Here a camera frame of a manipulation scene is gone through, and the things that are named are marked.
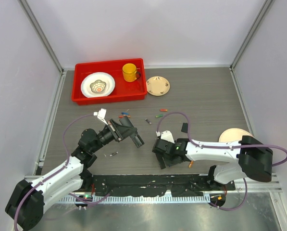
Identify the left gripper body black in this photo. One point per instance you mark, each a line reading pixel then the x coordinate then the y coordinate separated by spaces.
pixel 114 131

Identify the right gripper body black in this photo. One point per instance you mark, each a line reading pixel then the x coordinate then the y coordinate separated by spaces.
pixel 168 161

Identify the black remote control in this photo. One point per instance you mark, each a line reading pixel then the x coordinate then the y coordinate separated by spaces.
pixel 137 140

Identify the black battery cover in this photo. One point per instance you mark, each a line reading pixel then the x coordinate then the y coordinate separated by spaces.
pixel 184 128

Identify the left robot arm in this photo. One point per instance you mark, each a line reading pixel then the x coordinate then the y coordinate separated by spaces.
pixel 31 199

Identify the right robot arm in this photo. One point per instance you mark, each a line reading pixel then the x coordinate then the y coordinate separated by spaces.
pixel 244 158

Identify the white paper plate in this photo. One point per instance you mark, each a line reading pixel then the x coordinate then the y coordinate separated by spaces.
pixel 99 84

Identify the red plastic tray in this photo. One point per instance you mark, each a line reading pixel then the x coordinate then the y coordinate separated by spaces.
pixel 123 91

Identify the beige floral saucer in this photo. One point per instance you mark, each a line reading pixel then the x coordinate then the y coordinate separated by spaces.
pixel 157 86

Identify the yellow mug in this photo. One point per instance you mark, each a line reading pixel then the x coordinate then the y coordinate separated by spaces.
pixel 130 72

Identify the pink rimmed plate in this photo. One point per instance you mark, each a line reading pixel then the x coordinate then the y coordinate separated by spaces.
pixel 233 134

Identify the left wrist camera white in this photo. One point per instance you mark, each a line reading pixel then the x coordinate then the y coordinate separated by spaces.
pixel 101 115

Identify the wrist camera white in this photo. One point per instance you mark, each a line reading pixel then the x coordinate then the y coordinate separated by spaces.
pixel 101 115
pixel 165 135

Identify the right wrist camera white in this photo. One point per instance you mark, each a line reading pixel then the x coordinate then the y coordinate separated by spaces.
pixel 165 135

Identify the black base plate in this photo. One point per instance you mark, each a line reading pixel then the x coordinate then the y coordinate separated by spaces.
pixel 180 185

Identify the white slotted cable duct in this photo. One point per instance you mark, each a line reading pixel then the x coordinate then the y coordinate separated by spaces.
pixel 167 198

